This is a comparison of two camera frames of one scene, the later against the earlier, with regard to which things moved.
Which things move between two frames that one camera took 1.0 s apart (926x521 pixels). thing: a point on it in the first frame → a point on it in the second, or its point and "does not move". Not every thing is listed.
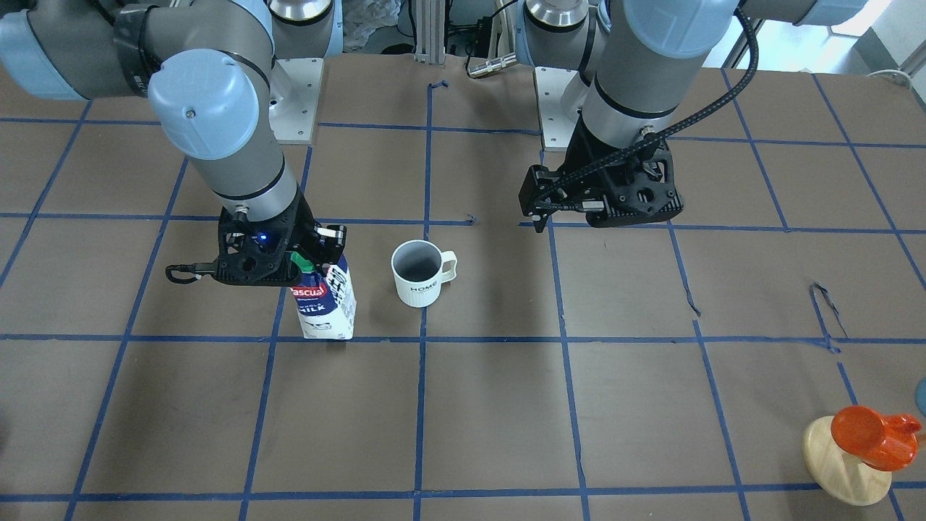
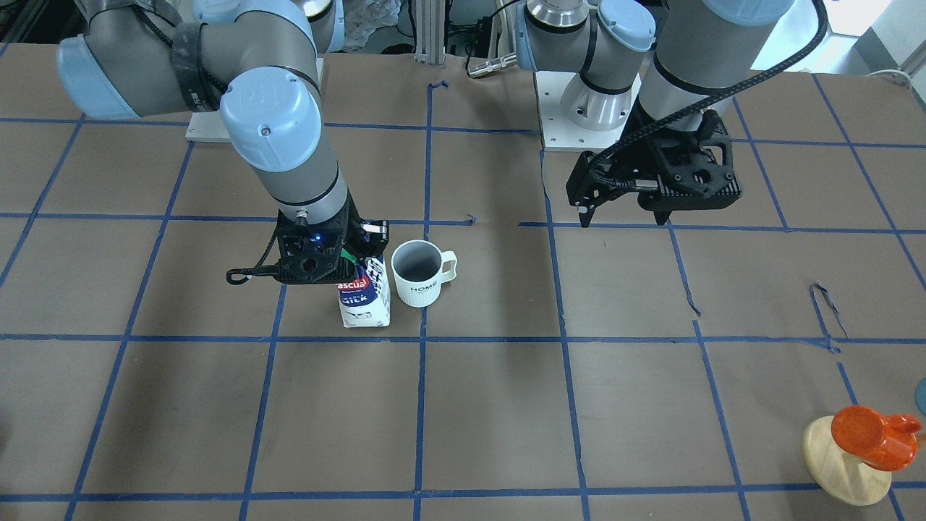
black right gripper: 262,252 → 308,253
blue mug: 920,396 does not move
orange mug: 887,443 does not move
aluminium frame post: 430,19 does not move
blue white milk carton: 326,305 → 367,302
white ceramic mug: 417,268 does not move
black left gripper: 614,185 → 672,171
